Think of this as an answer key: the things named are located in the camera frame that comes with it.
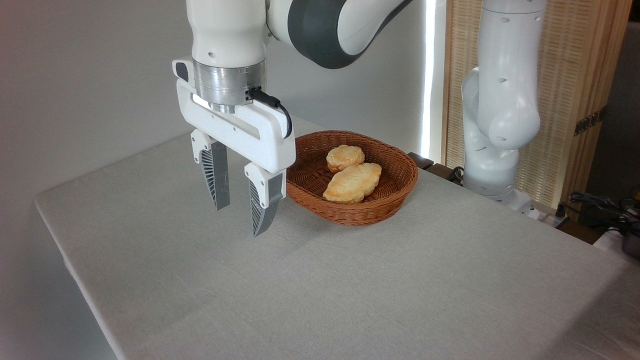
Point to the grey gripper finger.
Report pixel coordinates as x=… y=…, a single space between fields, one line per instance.
x=217 y=175
x=262 y=200

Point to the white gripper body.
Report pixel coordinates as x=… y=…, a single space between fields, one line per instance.
x=260 y=137

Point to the round golden bread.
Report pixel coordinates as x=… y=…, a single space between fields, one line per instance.
x=345 y=157

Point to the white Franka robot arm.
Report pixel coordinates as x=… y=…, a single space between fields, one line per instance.
x=225 y=30

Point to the long golden bread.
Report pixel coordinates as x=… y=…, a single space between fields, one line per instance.
x=352 y=182

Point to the grey tablecloth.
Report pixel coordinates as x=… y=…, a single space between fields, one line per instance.
x=300 y=280

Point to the brown wicker basket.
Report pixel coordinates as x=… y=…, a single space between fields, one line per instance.
x=390 y=170

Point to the dark wooden block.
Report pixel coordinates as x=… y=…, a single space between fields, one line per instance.
x=421 y=160

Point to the white power strip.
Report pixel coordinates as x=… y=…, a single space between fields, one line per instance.
x=545 y=215

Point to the wooden slatted screen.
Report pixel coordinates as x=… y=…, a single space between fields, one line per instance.
x=570 y=75

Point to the black screen hinge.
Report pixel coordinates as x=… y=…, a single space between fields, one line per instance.
x=590 y=121

